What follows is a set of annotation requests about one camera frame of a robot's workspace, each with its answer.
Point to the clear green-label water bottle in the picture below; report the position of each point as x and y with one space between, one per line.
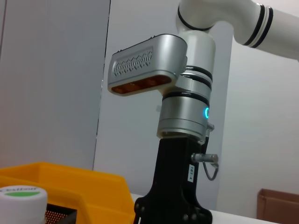
21 205

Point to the brown cardboard box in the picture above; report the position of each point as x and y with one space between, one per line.
280 205

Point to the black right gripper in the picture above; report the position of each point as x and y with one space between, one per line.
172 186

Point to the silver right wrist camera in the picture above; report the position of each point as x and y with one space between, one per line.
149 65

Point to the white partition panel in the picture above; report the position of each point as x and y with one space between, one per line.
130 140

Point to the black mesh pen holder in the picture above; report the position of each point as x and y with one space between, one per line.
63 214

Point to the yellow plastic storage bin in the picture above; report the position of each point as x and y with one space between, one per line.
93 186

